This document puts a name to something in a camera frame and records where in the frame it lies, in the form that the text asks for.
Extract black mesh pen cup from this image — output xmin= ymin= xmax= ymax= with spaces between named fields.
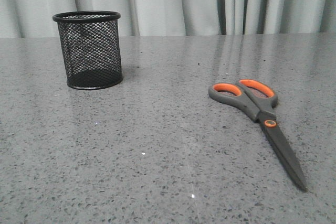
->
xmin=53 ymin=10 xmax=123 ymax=90

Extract grey orange scissors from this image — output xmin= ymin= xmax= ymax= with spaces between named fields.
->
xmin=208 ymin=79 xmax=307 ymax=192

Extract grey curtain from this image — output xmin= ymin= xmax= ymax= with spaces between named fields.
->
xmin=1 ymin=0 xmax=335 ymax=38

